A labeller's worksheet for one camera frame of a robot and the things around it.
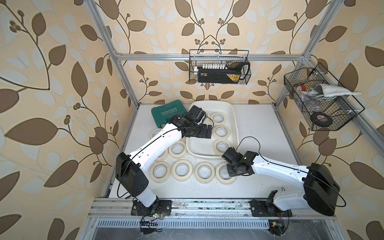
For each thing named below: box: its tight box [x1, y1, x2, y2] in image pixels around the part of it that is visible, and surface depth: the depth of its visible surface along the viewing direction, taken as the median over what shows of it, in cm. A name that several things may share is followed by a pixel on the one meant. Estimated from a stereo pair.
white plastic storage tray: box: [186, 100, 239, 158], surface depth 101 cm
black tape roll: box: [310, 112, 333, 128], surface depth 73 cm
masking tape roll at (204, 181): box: [194, 162, 215, 185], surface depth 84 cm
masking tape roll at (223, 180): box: [215, 162, 237, 184], surface depth 82 cm
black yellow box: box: [197, 61, 251, 84], surface depth 86 cm
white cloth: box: [308, 83, 362, 98], surface depth 63 cm
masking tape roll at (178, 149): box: [168, 141, 187, 158], surface depth 96 cm
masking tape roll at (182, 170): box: [172, 159, 193, 182], surface depth 88 cm
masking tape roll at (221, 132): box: [212, 125, 231, 140], surface depth 104 cm
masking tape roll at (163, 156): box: [154, 147, 169, 163], surface depth 92 cm
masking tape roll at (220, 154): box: [213, 139, 231, 157], surface depth 98 cm
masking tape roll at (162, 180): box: [150, 161, 171, 184], surface depth 85 cm
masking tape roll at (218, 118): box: [210, 112, 227, 125], surface depth 112 cm
